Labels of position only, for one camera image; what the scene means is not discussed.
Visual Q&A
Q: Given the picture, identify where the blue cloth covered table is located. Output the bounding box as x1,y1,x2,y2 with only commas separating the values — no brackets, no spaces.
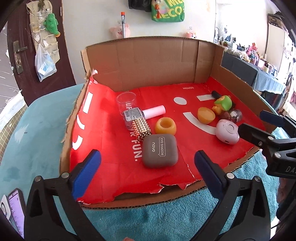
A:
221,52,287,102

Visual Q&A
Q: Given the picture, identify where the yellow ring-shaped holder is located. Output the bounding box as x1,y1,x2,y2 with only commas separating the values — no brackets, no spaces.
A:
154,117,176,135

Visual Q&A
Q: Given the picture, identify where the beige hanging organizer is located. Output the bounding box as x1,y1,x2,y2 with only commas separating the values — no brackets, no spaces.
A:
25,0,61,65

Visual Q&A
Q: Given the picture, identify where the white power bank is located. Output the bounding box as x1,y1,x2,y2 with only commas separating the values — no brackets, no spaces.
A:
0,195,12,220

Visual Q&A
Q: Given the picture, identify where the orange plastic ball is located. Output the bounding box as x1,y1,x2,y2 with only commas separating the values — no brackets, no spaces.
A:
197,107,215,124

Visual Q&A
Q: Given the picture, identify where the glass bottle brown round cap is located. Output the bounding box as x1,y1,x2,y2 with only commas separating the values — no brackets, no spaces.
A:
218,108,243,122

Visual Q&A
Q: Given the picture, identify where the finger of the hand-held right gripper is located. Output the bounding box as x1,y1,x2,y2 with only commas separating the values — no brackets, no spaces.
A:
238,123,277,149
259,110,296,138

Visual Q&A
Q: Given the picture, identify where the red paper liner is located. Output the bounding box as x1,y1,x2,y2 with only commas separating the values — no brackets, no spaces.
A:
69,76,266,205

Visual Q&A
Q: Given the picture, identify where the smartphone in dark case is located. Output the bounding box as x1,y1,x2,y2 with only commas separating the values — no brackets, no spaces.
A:
8,188,26,239

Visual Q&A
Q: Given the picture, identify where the pile of table knickknacks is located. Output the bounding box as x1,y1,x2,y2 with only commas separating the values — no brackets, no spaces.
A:
215,28,296,77

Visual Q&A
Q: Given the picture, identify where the white plush keychain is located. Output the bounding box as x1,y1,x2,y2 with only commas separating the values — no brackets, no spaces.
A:
153,0,165,20

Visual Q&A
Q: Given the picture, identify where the pink pig plush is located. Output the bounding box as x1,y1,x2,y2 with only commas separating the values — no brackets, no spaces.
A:
109,23,131,39

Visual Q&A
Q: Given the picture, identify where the clear plastic cup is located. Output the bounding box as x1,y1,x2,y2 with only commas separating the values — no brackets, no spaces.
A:
116,92,137,116

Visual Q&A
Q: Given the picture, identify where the person's right forearm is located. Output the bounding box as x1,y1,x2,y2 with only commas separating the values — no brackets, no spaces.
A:
276,177,296,223

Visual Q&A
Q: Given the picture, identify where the cardboard box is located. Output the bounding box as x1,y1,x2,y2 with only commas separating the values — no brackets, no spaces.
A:
60,36,279,209

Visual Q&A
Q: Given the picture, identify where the translucent plastic bag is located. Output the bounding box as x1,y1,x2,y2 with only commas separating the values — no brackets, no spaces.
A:
35,43,57,82

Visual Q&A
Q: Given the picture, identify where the gold studded bottle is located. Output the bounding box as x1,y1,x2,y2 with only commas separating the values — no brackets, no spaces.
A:
126,118,152,141

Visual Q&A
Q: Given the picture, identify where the pink round device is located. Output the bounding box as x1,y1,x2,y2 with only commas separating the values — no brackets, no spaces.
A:
215,119,240,145

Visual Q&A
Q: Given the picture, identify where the dark brown door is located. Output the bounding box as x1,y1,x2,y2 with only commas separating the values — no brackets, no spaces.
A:
7,0,77,105

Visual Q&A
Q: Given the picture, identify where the taupe eye shadow case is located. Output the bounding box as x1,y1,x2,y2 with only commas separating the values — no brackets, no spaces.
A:
142,134,178,168

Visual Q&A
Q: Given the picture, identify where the black bag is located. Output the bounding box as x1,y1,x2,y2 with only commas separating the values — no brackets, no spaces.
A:
128,0,153,12

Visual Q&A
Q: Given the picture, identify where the green squishy toy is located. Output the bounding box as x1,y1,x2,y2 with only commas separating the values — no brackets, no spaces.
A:
212,95,232,115

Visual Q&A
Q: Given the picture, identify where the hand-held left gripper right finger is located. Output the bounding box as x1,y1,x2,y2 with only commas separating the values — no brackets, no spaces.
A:
194,150,271,241

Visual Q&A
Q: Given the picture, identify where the metal door handle plate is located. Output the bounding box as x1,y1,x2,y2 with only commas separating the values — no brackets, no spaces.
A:
13,40,28,75

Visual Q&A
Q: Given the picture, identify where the giant pencil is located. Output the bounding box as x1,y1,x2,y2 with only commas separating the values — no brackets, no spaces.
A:
120,11,126,38

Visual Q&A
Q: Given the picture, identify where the green dinosaur plush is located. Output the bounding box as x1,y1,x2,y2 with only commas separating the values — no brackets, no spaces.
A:
44,13,61,37

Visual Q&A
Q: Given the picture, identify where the green tote bag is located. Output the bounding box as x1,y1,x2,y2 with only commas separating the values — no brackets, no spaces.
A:
151,0,185,23

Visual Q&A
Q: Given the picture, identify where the pink nail polish bottle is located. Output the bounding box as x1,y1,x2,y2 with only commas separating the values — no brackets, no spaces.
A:
122,105,166,127

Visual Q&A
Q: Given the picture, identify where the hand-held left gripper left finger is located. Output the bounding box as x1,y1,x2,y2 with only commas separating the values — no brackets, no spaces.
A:
24,149,102,241

